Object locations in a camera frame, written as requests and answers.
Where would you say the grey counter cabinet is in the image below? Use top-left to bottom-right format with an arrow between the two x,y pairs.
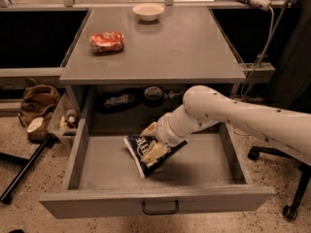
58,6 -> 247,115

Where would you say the black metal stand leg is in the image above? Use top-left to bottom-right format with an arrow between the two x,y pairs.
0,134 -> 54,205

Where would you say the grey cable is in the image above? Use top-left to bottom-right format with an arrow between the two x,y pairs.
240,6 -> 276,99

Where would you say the grey open drawer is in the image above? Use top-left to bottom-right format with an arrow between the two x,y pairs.
40,88 -> 274,218

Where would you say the black tape roll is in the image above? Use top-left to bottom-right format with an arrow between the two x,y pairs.
144,86 -> 163,108

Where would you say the white bowl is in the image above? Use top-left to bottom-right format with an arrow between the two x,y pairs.
132,3 -> 164,21

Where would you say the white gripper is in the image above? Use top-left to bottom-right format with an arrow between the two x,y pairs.
141,112 -> 185,164

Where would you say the blue chip bag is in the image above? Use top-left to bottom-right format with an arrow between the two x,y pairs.
123,135 -> 188,179

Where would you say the black office chair base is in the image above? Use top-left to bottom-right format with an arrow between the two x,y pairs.
247,146 -> 311,222

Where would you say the brown backpack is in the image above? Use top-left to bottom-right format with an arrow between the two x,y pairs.
18,78 -> 61,142

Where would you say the clear plastic bin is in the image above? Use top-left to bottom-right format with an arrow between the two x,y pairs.
48,93 -> 79,148

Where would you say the black drawer handle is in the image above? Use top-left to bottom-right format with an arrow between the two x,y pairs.
141,200 -> 179,216

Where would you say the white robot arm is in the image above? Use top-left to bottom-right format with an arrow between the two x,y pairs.
141,85 -> 311,165

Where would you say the orange snack bag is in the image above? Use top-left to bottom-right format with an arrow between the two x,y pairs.
89,31 -> 124,53

